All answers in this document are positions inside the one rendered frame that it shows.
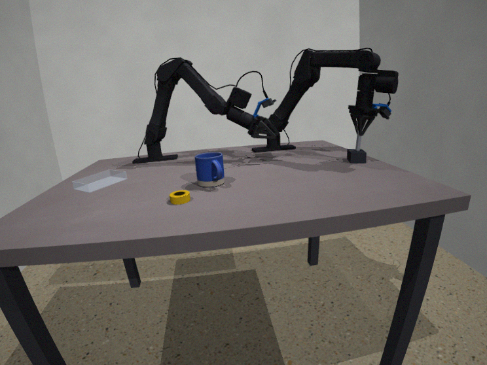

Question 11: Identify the blue mug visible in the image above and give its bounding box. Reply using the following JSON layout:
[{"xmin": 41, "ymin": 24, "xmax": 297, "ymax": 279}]
[{"xmin": 195, "ymin": 152, "xmax": 225, "ymax": 188}]

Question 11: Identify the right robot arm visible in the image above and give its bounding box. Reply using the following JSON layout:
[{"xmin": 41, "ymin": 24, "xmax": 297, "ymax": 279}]
[{"xmin": 132, "ymin": 58, "xmax": 252, "ymax": 164}]

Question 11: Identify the steel peg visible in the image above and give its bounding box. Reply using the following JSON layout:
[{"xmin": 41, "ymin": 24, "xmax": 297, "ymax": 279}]
[{"xmin": 355, "ymin": 130, "xmax": 361, "ymax": 151}]

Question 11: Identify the yellow tape roll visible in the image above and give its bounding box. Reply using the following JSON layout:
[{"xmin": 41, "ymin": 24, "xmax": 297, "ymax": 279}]
[{"xmin": 170, "ymin": 190, "xmax": 190, "ymax": 205}]

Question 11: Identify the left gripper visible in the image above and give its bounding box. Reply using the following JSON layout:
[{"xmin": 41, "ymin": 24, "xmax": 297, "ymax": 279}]
[{"xmin": 348, "ymin": 91, "xmax": 391, "ymax": 135}]

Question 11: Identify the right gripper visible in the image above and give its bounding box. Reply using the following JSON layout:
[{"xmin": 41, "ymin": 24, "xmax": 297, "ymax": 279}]
[{"xmin": 238, "ymin": 98, "xmax": 279, "ymax": 139}]

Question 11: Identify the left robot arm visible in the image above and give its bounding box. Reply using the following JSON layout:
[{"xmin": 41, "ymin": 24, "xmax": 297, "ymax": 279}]
[{"xmin": 252, "ymin": 50, "xmax": 399, "ymax": 152}]

